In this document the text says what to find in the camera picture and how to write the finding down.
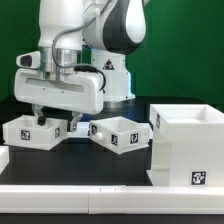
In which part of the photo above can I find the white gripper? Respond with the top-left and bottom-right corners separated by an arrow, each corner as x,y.
14,68 -> 103,132

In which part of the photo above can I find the white drawer with knob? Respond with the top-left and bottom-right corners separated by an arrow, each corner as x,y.
3,115 -> 67,150

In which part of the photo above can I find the white small drawer box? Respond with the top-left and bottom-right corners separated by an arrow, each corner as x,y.
90,116 -> 150,154

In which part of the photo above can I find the white drawer cabinet frame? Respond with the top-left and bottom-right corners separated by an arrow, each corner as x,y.
147,104 -> 224,187

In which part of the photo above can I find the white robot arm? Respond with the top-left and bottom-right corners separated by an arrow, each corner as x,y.
14,0 -> 149,130

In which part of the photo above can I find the white flat panel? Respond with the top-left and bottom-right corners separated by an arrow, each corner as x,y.
67,122 -> 89,138

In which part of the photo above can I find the white left fence rail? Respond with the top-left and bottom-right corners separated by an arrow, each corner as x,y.
0,146 -> 9,174

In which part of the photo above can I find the white fence rail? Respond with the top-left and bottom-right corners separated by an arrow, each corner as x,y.
0,146 -> 9,174
0,185 -> 224,214

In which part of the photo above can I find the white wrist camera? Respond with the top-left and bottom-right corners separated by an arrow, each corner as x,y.
16,51 -> 41,69

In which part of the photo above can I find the white front fence rail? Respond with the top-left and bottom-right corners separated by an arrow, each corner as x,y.
0,185 -> 224,214

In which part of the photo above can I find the grey hanging cable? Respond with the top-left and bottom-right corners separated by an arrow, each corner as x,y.
143,43 -> 160,98

